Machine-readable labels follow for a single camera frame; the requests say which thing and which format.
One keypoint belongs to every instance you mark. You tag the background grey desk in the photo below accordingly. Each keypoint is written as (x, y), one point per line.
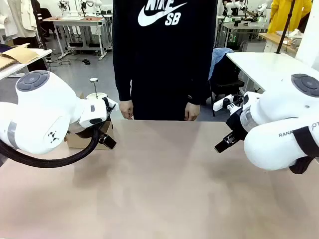
(244, 25)

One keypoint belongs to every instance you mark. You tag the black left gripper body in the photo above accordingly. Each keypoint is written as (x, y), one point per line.
(86, 132)

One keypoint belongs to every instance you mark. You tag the large white table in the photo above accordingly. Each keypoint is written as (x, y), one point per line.
(261, 67)

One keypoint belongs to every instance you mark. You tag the person's left hand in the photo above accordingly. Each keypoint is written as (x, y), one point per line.
(192, 112)

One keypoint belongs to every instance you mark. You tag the person's right forearm black sleeve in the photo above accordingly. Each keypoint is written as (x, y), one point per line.
(124, 82)

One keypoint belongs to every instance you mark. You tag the black chair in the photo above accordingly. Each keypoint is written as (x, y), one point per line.
(226, 84)

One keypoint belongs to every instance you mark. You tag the hanging white coat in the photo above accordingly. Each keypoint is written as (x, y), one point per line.
(17, 17)

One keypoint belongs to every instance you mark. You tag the white power strip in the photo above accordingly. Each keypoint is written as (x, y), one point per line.
(219, 104)

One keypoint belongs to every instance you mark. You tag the brown cardboard cup carrier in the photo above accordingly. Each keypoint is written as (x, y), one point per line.
(79, 143)

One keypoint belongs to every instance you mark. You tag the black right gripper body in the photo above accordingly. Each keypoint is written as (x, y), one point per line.
(236, 123)

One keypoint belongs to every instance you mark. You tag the person's right hand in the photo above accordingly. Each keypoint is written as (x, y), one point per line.
(126, 109)

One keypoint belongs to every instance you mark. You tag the white french press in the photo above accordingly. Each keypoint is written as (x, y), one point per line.
(96, 96)

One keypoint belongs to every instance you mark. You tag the black pole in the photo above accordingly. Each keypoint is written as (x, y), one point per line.
(284, 27)

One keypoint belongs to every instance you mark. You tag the person in yellow coat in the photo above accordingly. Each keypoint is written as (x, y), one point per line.
(286, 15)

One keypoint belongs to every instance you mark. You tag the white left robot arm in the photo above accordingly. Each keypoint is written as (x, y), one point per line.
(37, 112)

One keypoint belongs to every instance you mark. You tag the person's left forearm black sleeve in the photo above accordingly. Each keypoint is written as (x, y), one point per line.
(199, 82)

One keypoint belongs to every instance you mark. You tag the person in black hoodie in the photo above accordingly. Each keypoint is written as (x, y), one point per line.
(162, 62)

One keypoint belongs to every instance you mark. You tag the brown cardboard sheet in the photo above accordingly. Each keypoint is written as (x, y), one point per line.
(17, 57)

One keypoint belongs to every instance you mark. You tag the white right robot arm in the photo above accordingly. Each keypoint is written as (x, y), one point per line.
(274, 124)

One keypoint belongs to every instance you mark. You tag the background desk with brown mat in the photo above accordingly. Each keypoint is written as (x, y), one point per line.
(79, 22)

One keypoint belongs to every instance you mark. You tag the blue jacket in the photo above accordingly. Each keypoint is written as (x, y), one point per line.
(219, 56)

